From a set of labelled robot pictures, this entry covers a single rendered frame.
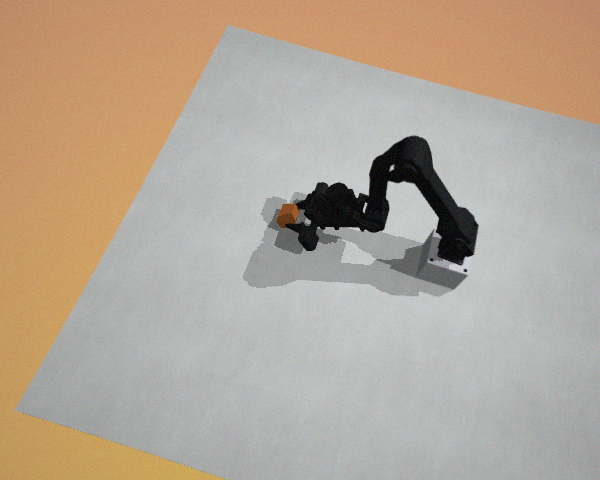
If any orange block with black square face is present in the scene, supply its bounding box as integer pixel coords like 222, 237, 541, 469
276, 204, 300, 228

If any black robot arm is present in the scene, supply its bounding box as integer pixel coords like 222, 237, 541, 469
302, 135, 479, 265

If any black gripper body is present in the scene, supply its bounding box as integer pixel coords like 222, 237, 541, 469
298, 182, 339, 251

